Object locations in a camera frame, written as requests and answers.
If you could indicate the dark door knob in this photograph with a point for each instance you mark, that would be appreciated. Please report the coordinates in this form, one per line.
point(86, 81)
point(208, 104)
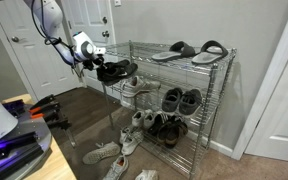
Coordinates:
point(105, 34)

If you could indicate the brown black shoe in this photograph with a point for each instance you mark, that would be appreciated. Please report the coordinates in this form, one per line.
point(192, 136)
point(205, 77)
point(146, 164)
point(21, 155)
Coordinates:
point(179, 131)
point(165, 133)

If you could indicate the round grey mounting plate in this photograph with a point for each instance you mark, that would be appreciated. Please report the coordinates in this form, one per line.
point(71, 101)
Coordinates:
point(42, 131)

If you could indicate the white Nike sneaker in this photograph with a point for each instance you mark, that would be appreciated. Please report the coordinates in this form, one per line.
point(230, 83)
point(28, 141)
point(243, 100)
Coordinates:
point(146, 175)
point(100, 153)

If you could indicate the small white sneaker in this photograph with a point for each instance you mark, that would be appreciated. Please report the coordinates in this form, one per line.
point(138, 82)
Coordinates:
point(137, 118)
point(149, 120)

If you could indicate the black aluminium rail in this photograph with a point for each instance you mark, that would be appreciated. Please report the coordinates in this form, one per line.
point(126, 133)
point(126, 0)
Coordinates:
point(14, 143)
point(17, 163)
point(14, 107)

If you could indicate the white door with wide frame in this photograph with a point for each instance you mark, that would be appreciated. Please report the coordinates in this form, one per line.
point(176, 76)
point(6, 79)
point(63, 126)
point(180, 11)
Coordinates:
point(277, 100)

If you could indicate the white wall switch plate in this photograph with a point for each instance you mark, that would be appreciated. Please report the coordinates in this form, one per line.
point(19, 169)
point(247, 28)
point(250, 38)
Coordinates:
point(117, 2)

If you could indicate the black Nike sneaker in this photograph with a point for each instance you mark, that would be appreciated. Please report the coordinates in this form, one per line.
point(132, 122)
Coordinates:
point(117, 63)
point(117, 74)

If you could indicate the black orange bar clamp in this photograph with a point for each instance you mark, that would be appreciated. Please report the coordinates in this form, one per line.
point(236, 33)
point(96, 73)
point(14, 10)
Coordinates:
point(59, 124)
point(45, 100)
point(50, 111)

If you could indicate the dark grey slip-on shoe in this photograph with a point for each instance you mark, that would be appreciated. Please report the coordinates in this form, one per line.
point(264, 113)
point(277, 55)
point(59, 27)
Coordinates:
point(190, 101)
point(171, 100)

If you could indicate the white door with deadbolt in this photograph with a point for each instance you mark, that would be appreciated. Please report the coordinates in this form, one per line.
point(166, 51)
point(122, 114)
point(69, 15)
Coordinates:
point(90, 13)

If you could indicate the tan grey sneaker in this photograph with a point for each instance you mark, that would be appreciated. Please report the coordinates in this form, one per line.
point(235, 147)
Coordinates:
point(142, 88)

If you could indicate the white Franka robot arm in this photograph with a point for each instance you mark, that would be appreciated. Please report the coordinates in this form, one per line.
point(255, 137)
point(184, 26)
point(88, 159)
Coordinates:
point(50, 13)

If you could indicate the white panel door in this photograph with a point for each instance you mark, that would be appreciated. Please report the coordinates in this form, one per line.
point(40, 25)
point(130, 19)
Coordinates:
point(17, 66)

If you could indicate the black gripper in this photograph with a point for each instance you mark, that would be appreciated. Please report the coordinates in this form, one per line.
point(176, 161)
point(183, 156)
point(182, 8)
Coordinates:
point(92, 62)

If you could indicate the black shoe with white stripes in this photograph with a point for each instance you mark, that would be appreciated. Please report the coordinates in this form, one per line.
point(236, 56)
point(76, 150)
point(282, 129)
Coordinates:
point(159, 124)

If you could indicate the dark deadbolt lock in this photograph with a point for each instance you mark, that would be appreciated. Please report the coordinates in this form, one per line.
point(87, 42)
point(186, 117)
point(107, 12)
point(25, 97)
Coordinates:
point(104, 20)

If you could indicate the silver door knob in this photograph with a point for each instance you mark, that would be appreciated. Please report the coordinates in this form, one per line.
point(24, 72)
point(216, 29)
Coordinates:
point(15, 39)

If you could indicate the grey sneaker orange insole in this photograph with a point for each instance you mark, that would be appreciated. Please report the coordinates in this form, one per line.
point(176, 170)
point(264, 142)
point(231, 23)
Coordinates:
point(117, 168)

